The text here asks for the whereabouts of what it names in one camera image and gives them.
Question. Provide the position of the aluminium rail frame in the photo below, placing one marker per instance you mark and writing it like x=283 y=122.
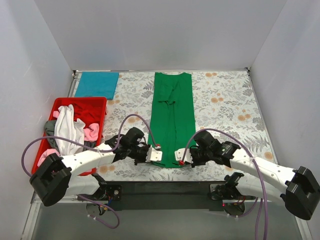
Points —
x=72 y=219

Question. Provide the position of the red plastic bin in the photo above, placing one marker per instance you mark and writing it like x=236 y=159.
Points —
x=65 y=101

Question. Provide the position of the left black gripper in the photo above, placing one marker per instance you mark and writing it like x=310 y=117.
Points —
x=143 y=153

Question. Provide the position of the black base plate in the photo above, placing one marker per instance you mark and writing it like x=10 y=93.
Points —
x=163 y=195

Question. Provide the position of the white garment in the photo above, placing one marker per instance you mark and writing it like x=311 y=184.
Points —
x=68 y=128

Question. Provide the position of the floral tablecloth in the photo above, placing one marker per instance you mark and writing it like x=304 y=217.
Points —
x=224 y=102

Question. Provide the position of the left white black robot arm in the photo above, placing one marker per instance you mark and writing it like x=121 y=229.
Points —
x=60 y=176

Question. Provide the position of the grey garment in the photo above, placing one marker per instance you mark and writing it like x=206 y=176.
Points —
x=49 y=130

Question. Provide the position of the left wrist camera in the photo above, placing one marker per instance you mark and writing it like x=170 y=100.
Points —
x=153 y=155

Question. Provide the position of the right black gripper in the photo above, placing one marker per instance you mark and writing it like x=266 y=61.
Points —
x=194 y=153

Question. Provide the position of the folded teal t shirt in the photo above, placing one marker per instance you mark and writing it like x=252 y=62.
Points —
x=97 y=84

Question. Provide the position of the red garment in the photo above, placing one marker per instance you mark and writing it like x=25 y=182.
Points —
x=88 y=113

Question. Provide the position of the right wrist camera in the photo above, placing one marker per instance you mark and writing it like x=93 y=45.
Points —
x=181 y=155

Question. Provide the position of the pink garment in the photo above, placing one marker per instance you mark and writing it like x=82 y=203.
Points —
x=90 y=140

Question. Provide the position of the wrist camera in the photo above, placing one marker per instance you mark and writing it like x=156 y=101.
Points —
x=153 y=155
x=181 y=155

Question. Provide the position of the green t shirt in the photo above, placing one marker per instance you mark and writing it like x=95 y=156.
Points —
x=172 y=115

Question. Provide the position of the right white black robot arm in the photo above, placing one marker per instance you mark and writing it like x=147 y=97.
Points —
x=297 y=189

